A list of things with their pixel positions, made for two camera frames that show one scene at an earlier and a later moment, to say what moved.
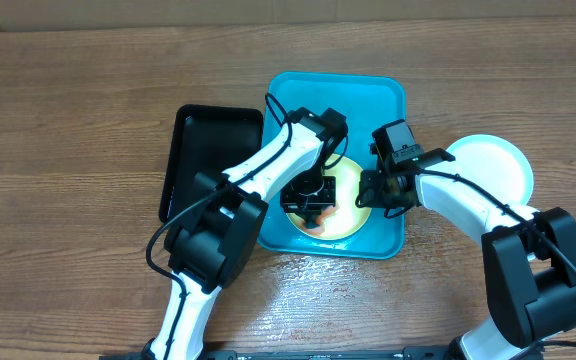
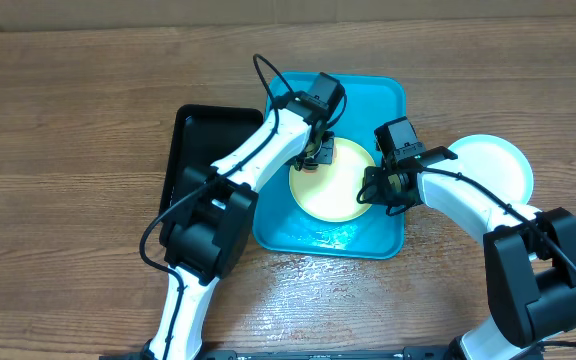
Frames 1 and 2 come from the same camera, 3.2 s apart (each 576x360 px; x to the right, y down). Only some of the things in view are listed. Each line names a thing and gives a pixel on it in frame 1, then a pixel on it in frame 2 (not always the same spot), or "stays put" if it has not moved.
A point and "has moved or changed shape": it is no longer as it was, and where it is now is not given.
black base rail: (329, 353) stays put
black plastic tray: (206, 139) stays put
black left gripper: (302, 208) → (326, 157)
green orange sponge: (299, 221) has moved or changed shape
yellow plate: (349, 216) has moved or changed shape
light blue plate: (494, 163) stays put
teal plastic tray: (365, 102) stays put
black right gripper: (372, 198) stays put
